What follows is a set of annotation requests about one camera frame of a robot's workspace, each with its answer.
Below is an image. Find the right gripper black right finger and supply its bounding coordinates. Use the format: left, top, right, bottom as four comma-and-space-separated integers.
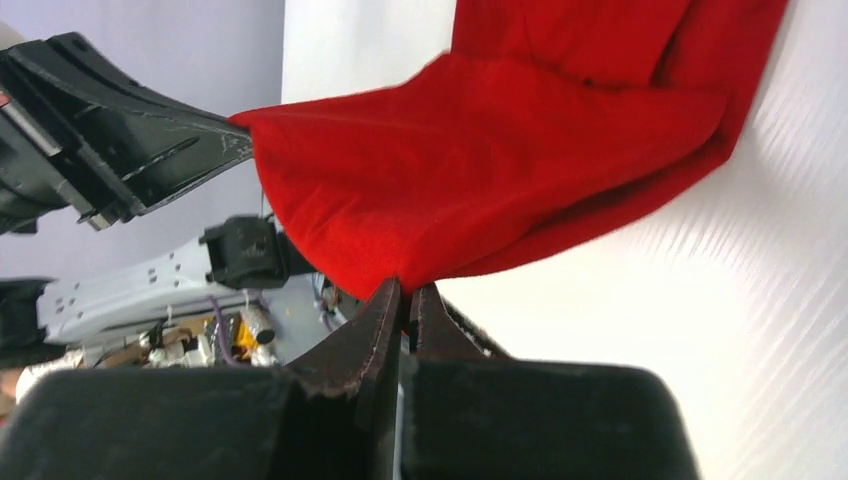
401, 286, 698, 479

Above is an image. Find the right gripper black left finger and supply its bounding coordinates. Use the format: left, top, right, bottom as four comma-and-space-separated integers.
1, 279, 403, 479

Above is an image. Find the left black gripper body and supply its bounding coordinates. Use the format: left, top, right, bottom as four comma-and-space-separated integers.
1, 46, 143, 233

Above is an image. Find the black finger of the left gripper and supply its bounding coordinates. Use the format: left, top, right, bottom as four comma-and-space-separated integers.
16, 32, 253, 216

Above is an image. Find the red t shirt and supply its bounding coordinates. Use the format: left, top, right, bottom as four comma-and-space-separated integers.
231, 0, 787, 299

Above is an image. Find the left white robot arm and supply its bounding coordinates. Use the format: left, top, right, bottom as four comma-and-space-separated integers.
1, 32, 312, 369

